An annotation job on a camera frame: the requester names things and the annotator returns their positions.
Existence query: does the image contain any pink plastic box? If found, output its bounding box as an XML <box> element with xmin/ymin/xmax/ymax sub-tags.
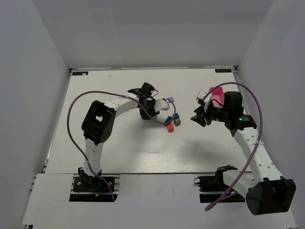
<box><xmin>210</xmin><ymin>87</ymin><xmax>224</xmax><ymax>108</ymax></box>

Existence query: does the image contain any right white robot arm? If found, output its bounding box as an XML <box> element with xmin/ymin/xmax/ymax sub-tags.
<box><xmin>191</xmin><ymin>90</ymin><xmax>296</xmax><ymax>215</ymax></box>

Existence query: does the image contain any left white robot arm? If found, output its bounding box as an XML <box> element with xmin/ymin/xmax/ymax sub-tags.
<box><xmin>78</xmin><ymin>82</ymin><xmax>159</xmax><ymax>191</ymax></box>

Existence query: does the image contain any long blue wood block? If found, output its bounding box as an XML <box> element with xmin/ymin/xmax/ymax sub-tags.
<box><xmin>164</xmin><ymin>116</ymin><xmax>173</xmax><ymax>125</ymax></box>

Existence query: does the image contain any olive grey wood cube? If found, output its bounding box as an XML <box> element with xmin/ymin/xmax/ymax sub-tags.
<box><xmin>173</xmin><ymin>118</ymin><xmax>181</xmax><ymax>126</ymax></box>

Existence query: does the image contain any red wood cube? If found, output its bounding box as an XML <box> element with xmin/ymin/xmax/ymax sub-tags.
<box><xmin>167</xmin><ymin>124</ymin><xmax>174</xmax><ymax>133</ymax></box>

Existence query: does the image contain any right blue table label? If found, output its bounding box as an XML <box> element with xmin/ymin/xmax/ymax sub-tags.
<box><xmin>215</xmin><ymin>69</ymin><xmax>232</xmax><ymax>73</ymax></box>

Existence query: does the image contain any blue table label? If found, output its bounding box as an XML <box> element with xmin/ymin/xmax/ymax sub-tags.
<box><xmin>215</xmin><ymin>69</ymin><xmax>232</xmax><ymax>73</ymax></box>
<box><xmin>72</xmin><ymin>72</ymin><xmax>89</xmax><ymax>76</ymax></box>

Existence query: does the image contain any left blue table label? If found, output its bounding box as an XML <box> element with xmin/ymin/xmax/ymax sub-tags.
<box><xmin>72</xmin><ymin>72</ymin><xmax>89</xmax><ymax>76</ymax></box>

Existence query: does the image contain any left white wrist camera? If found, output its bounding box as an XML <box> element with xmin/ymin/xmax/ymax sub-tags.
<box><xmin>154</xmin><ymin>98</ymin><xmax>170</xmax><ymax>112</ymax></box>

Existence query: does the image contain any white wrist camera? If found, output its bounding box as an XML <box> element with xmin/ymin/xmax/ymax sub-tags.
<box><xmin>154</xmin><ymin>98</ymin><xmax>170</xmax><ymax>112</ymax></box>
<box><xmin>196</xmin><ymin>90</ymin><xmax>211</xmax><ymax>104</ymax></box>

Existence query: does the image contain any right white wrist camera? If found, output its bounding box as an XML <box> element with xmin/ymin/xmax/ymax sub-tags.
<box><xmin>196</xmin><ymin>90</ymin><xmax>211</xmax><ymax>104</ymax></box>

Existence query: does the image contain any aluminium table edge rail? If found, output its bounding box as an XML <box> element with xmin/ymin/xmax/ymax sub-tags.
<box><xmin>232</xmin><ymin>66</ymin><xmax>242</xmax><ymax>93</ymax></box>

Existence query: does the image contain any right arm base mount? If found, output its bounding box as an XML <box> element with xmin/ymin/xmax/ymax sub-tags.
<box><xmin>193</xmin><ymin>176</ymin><xmax>245</xmax><ymax>203</ymax></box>

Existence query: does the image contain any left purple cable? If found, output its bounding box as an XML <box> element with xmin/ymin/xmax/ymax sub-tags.
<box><xmin>66</xmin><ymin>90</ymin><xmax>177</xmax><ymax>201</ymax></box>

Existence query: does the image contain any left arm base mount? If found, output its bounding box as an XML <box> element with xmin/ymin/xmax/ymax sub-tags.
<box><xmin>69</xmin><ymin>175</ymin><xmax>120</xmax><ymax>202</ymax></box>

